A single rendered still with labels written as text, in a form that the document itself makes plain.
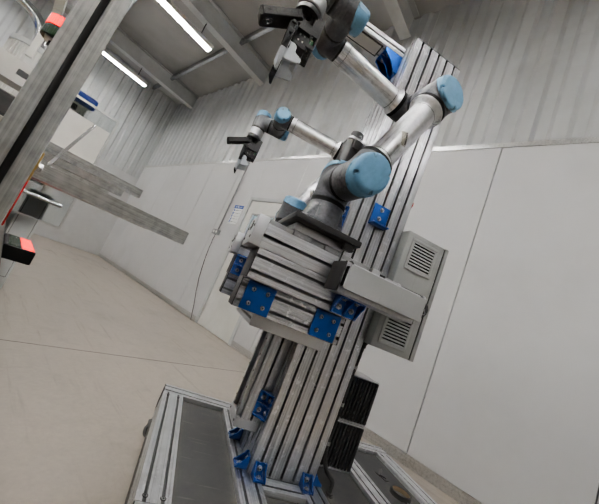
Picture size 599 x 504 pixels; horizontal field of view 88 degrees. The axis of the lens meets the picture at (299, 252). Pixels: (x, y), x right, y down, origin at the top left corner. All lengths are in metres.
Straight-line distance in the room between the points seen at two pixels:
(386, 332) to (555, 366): 1.68
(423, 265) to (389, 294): 0.44
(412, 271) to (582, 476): 1.81
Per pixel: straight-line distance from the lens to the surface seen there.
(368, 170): 0.88
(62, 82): 0.40
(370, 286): 0.86
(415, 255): 1.28
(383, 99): 1.24
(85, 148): 3.49
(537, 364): 2.74
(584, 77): 3.86
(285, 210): 1.45
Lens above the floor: 0.79
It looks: 9 degrees up
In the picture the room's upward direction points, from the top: 22 degrees clockwise
